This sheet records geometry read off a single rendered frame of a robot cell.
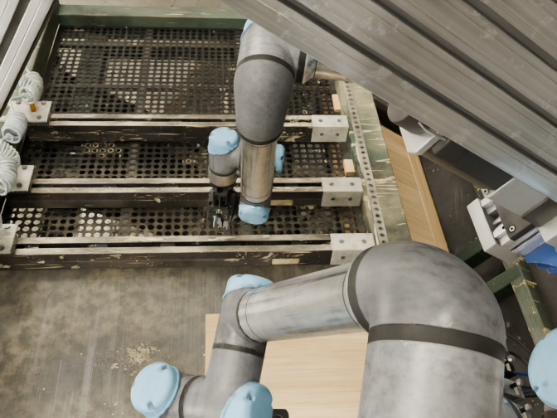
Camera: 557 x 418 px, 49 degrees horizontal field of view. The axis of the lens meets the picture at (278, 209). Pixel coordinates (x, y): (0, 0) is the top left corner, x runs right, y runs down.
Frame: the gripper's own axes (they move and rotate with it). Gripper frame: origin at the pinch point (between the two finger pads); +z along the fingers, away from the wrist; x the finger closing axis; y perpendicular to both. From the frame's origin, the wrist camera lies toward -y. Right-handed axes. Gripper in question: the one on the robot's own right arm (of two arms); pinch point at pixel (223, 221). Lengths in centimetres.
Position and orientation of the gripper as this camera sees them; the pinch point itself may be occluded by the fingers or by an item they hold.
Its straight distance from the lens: 180.8
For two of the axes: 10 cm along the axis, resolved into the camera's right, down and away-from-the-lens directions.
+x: 9.9, 1.2, -0.1
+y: -0.9, 7.3, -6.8
